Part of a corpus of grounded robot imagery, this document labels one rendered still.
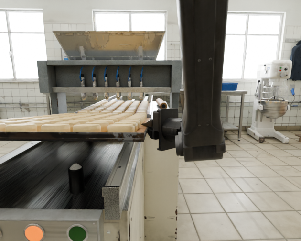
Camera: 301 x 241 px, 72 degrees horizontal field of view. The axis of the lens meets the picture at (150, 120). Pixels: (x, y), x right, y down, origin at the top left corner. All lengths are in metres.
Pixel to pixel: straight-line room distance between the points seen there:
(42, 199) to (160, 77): 0.83
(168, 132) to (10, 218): 0.35
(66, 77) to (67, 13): 3.41
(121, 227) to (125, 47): 0.87
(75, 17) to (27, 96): 1.79
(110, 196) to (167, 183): 0.83
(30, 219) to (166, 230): 0.99
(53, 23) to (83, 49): 3.46
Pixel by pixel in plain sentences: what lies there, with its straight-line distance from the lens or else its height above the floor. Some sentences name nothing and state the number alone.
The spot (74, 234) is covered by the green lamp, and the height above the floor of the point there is 0.81.
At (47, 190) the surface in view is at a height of 0.84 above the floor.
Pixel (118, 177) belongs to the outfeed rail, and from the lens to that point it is 0.43.
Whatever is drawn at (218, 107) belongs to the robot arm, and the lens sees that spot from 0.30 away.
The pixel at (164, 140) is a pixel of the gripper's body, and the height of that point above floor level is 0.94.
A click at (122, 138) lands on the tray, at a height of 0.99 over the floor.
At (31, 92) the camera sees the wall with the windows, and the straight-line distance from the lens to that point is 4.75.
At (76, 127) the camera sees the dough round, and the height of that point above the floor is 1.01.
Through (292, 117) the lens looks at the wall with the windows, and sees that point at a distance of 5.35.
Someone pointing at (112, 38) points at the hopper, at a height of 1.29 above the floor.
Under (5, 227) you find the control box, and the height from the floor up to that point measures 0.82.
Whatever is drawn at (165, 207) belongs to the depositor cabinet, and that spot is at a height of 0.38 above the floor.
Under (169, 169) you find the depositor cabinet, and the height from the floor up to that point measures 0.61.
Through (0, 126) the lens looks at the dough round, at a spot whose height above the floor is 1.00.
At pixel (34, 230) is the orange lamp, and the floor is 0.82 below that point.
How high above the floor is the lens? 1.09
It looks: 11 degrees down
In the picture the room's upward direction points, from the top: straight up
